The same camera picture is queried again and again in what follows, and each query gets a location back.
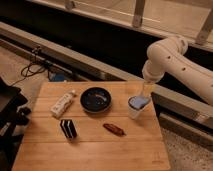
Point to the translucent gripper tool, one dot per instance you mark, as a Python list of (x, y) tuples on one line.
[(147, 89)]

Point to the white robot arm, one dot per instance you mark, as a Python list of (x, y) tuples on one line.
[(167, 56)]

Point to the black and white striped eraser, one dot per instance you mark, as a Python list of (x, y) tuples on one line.
[(68, 128)]

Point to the blue sponge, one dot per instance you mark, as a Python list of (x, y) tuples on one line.
[(138, 102)]

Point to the white cup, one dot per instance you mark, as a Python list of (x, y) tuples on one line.
[(134, 113)]

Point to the dark blue bowl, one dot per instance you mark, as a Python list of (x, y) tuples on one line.
[(95, 100)]

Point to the wooden board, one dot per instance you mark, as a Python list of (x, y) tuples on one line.
[(45, 148)]

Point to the brown chocolate bar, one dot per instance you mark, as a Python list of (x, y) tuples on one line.
[(114, 129)]

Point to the blue object behind table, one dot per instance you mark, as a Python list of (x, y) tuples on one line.
[(56, 77)]

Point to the white tube package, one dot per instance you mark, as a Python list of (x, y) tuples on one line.
[(62, 104)]

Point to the black equipment on left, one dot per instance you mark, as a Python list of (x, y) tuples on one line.
[(12, 114)]

